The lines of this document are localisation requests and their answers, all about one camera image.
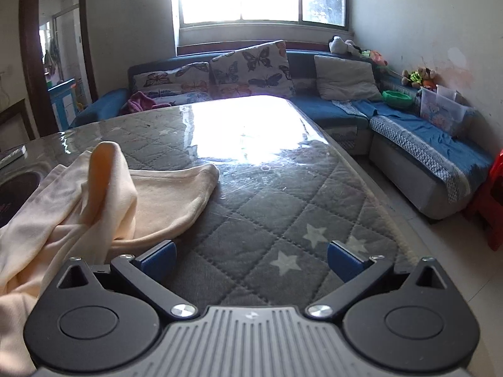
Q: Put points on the red plastic stool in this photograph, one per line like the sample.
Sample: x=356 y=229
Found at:
x=489 y=200

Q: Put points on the blue corner sofa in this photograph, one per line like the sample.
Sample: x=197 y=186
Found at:
x=326 y=114

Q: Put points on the black and white plush toy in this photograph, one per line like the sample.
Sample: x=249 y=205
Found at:
x=340 y=45

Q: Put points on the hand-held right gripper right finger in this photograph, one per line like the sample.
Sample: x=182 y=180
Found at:
x=342 y=263

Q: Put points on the orange and green toys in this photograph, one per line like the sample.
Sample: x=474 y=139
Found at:
x=373 y=57

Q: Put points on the dark wooden door frame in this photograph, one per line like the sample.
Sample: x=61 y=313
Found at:
x=29 y=47

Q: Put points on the clear plastic storage box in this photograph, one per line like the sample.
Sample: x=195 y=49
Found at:
x=444 y=112

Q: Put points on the grey pillow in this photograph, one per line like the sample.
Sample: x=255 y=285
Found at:
x=346 y=78

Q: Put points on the brown and green plush toys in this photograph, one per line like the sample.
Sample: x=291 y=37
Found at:
x=420 y=78

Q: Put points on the large butterfly print pillow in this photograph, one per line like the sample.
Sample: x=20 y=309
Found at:
x=251 y=70

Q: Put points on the purple cloth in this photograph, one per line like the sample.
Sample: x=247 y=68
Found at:
x=139 y=104

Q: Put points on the cream shirt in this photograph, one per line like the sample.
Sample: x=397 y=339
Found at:
x=165 y=192

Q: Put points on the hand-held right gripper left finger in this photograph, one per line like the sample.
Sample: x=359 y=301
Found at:
x=159 y=260

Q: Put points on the low wooden sideboard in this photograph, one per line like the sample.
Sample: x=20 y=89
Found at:
x=17 y=125

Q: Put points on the round black induction cooker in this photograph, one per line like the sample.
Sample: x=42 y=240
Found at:
x=15 y=192

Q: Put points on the blue patterned sofa cover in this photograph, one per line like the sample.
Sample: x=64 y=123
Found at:
x=444 y=141

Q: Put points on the green bowl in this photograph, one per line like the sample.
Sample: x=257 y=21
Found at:
x=397 y=100

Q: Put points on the blue cabinet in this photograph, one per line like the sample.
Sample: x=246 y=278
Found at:
x=61 y=104

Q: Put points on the grey remote control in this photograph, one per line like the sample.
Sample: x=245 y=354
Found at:
x=11 y=157

